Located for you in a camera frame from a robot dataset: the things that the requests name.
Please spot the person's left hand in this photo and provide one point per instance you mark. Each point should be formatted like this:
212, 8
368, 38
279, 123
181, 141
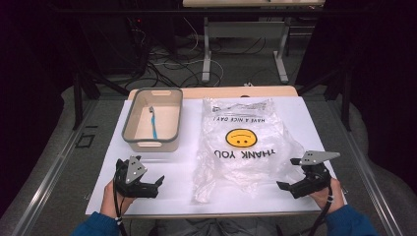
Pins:
109, 203

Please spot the person's lap grey trousers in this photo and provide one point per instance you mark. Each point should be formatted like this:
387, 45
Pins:
216, 227

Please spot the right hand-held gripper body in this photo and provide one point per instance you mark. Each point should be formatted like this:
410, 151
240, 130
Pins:
313, 182

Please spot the person's right hand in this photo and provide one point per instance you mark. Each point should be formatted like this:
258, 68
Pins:
331, 198

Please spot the blue toothbrush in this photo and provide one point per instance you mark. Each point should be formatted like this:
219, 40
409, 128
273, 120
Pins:
153, 126

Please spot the dark computer tower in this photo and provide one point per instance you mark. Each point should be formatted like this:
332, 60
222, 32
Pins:
111, 46

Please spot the clear plastic bag yellow smiley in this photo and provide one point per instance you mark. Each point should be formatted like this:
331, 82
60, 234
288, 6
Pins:
242, 157

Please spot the black metal stand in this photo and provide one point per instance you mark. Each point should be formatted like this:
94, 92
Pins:
345, 98
77, 98

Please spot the desk with white legs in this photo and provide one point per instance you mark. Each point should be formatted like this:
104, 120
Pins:
244, 30

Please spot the aluminium rail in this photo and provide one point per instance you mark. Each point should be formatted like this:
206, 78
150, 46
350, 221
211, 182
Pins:
367, 170
49, 183

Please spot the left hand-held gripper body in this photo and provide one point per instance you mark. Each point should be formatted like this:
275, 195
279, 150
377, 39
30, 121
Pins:
134, 190

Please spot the white sheet table cover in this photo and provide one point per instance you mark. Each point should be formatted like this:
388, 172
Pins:
177, 170

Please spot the beige storage bin grey rim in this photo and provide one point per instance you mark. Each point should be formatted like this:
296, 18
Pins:
164, 118

